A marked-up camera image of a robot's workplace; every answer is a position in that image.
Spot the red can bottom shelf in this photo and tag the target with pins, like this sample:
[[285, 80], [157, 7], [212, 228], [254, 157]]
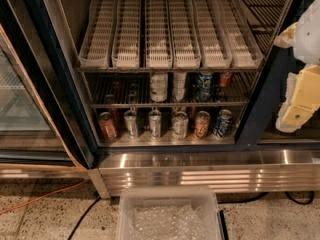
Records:
[[107, 125]]

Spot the middle wire shelf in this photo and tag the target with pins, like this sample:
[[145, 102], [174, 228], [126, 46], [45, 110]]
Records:
[[133, 91]]

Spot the white shelf tray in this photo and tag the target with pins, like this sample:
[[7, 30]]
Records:
[[184, 41], [157, 35], [95, 48], [244, 49], [126, 44], [214, 46]]

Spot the stainless fridge base grille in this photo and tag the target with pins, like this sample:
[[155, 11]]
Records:
[[223, 172]]

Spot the white slim can middle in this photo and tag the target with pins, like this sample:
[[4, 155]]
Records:
[[179, 81]]

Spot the silver slim can left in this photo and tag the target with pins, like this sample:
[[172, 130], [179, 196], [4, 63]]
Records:
[[130, 118]]

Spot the blue can middle shelf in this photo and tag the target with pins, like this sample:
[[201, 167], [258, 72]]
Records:
[[203, 87]]

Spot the red can middle shelf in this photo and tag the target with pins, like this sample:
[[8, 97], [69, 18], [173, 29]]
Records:
[[225, 79]]

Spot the red can shelf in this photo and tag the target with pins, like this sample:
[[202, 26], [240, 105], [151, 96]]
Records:
[[107, 125], [225, 79]]

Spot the glass fridge door left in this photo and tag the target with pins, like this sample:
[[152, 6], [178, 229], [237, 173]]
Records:
[[30, 144]]

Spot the clear plastic bin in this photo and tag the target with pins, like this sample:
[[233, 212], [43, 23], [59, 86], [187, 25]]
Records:
[[169, 213]]

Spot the blue white can bottom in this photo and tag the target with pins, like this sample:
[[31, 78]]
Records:
[[223, 123]]

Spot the dark fridge centre post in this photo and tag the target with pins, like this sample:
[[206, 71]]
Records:
[[270, 87]]

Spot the white green can bottom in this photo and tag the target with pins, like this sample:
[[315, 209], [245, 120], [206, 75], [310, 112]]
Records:
[[180, 125]]

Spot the silver slim can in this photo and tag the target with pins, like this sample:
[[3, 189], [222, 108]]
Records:
[[130, 118], [155, 124]]

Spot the orange can bottom shelf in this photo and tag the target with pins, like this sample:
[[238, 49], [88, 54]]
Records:
[[202, 121]]

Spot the white can middle shelf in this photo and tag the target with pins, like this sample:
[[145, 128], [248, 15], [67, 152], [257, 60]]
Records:
[[158, 87]]

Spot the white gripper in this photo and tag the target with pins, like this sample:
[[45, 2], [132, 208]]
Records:
[[308, 37]]

